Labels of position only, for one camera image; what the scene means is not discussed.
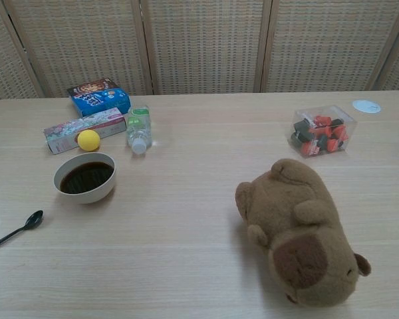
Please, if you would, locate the woven rattan folding screen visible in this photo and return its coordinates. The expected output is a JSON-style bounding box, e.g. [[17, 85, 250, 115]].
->
[[0, 0, 399, 104]]

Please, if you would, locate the clear box of red-black pieces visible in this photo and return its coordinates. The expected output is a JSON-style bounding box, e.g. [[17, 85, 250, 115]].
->
[[288, 104, 358, 158]]

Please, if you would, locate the clear bottle with green label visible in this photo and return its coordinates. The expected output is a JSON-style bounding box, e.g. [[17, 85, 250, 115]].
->
[[126, 104, 153, 156]]

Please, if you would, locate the brown capybara plush toy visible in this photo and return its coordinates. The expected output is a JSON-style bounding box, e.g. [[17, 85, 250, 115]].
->
[[235, 158, 372, 305]]

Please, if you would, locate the long floral cardboard box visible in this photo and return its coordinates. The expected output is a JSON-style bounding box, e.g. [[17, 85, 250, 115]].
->
[[43, 107, 128, 156]]

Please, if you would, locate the white round table disc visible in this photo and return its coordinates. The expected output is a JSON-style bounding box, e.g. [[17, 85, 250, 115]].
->
[[352, 99, 382, 114]]

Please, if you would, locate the yellow ball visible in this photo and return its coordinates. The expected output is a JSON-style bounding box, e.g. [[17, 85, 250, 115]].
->
[[76, 130, 102, 153]]

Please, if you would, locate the blue cookie box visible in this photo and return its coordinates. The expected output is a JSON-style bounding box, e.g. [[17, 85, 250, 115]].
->
[[66, 77, 131, 118]]

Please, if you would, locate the black plastic spoon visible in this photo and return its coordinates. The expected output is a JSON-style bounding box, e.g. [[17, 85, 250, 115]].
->
[[0, 209, 45, 254]]

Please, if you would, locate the black and white cup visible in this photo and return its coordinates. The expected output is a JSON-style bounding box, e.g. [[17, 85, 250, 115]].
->
[[53, 152, 116, 205]]

